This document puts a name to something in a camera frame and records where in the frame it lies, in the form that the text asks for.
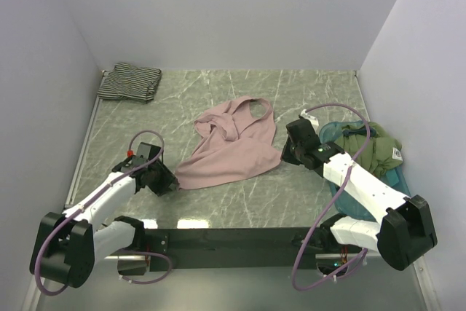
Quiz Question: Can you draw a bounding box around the pink tank top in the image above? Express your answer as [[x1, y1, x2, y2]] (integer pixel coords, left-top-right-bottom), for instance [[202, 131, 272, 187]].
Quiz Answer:
[[175, 96, 281, 190]]

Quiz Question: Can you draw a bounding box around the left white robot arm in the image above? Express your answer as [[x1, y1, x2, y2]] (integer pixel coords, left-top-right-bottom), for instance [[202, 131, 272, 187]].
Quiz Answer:
[[29, 143, 177, 288]]

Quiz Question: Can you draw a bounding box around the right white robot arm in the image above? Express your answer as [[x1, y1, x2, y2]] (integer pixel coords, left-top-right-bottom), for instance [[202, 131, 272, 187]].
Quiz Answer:
[[282, 118, 438, 271]]

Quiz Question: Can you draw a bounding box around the green tank top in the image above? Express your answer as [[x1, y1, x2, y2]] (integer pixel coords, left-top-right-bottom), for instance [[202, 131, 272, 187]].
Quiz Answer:
[[334, 122, 403, 178]]

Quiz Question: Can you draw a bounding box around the striped folded tank top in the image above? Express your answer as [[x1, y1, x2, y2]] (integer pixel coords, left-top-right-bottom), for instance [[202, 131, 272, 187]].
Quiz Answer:
[[98, 63, 162, 103]]

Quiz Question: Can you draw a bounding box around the black base beam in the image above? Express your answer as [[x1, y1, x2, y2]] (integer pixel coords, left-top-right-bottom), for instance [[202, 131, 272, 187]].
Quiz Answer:
[[120, 227, 309, 269]]

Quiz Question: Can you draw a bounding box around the teal plastic bin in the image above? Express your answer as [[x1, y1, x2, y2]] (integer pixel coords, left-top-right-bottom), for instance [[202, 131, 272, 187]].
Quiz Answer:
[[319, 121, 411, 221]]

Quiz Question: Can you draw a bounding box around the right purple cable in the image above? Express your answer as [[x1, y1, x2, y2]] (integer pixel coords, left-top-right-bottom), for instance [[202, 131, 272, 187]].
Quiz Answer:
[[291, 103, 372, 292]]

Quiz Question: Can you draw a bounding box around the aluminium rail frame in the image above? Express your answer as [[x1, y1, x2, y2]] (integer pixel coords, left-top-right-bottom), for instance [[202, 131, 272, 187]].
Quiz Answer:
[[32, 71, 165, 297]]

